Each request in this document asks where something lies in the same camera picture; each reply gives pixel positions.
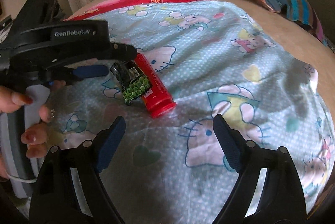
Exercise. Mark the person's left hand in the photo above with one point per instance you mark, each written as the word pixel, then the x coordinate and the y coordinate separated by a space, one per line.
pixel 13 101

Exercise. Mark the beige bed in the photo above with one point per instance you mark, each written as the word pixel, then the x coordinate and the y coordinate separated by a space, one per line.
pixel 288 38

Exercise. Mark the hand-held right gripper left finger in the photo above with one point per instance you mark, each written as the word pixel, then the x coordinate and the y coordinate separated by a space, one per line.
pixel 110 145

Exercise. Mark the striped towel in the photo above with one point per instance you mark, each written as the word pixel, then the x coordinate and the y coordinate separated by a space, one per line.
pixel 301 9

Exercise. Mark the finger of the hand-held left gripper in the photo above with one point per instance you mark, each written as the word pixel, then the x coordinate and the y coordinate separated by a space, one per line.
pixel 123 50
pixel 91 71

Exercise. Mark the light blue cartoon sheet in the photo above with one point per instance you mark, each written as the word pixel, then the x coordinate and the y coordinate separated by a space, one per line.
pixel 209 56

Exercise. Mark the black green pea snack packet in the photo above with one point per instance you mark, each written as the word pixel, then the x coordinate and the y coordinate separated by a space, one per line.
pixel 136 85

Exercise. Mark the grey patterned cloth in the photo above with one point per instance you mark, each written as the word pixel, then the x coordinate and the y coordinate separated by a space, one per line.
pixel 330 43

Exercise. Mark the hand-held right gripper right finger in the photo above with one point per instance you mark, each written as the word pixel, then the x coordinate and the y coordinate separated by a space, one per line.
pixel 227 145

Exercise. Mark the red plastic bottle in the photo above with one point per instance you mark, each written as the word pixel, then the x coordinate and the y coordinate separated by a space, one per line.
pixel 157 90

